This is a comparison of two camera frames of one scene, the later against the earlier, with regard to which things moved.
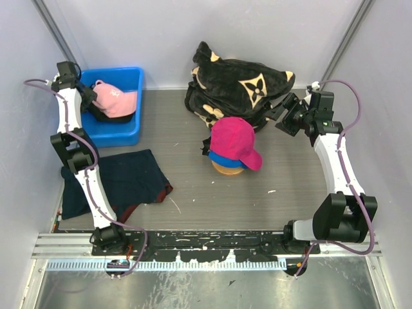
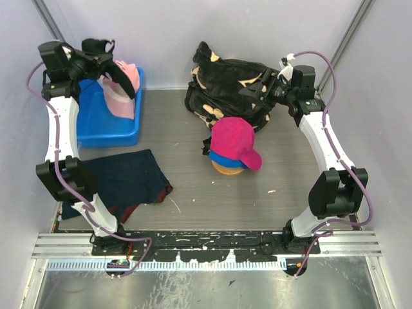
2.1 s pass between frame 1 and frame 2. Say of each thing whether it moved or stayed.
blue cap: stayed
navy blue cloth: stayed
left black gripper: moved
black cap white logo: moved
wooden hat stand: stayed
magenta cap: stayed
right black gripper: moved
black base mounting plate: stayed
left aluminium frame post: stayed
